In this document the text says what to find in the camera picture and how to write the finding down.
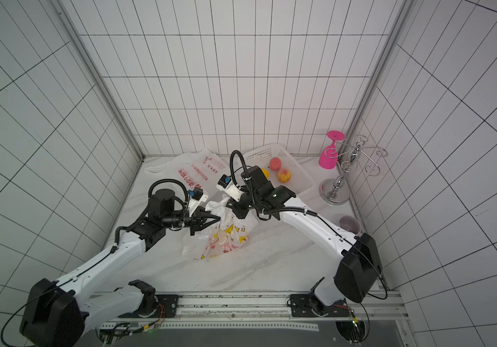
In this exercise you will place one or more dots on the silver metal glass rack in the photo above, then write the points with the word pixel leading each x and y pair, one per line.
pixel 337 191

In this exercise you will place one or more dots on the translucent white plastic bag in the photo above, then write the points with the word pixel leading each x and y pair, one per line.
pixel 226 236

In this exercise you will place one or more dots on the black mounting plate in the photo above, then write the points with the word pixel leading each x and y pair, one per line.
pixel 165 305
pixel 307 306

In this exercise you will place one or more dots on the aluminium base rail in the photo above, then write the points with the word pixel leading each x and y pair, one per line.
pixel 228 310

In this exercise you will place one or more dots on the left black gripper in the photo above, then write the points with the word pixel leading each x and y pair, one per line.
pixel 197 222

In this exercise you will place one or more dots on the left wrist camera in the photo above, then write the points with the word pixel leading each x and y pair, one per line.
pixel 197 196

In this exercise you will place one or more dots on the pale pink mug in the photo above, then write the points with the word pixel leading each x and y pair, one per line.
pixel 350 224

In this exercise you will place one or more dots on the yellow peach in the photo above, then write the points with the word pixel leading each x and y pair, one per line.
pixel 266 172

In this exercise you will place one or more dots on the orange pink peach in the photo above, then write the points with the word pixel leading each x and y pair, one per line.
pixel 284 175

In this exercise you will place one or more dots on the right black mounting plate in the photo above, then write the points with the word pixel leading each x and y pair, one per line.
pixel 307 306

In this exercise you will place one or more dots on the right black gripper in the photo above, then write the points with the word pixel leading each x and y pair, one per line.
pixel 240 208

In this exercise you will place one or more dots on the white perforated plastic basket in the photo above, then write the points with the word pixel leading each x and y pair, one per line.
pixel 300 181

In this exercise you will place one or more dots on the pink plastic wine glass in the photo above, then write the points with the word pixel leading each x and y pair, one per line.
pixel 328 158

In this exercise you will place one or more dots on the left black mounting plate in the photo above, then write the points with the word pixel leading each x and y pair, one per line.
pixel 165 305

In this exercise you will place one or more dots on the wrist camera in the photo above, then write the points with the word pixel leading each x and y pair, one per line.
pixel 225 184
pixel 197 196

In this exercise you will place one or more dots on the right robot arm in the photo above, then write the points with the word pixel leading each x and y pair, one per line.
pixel 359 264

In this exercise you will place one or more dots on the white bag with red print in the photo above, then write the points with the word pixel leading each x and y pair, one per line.
pixel 203 170

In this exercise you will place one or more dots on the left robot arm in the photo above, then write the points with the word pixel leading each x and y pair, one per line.
pixel 59 312

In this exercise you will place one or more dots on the pink peach top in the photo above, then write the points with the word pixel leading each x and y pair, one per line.
pixel 275 164

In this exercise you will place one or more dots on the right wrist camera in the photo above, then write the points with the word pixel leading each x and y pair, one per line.
pixel 225 184

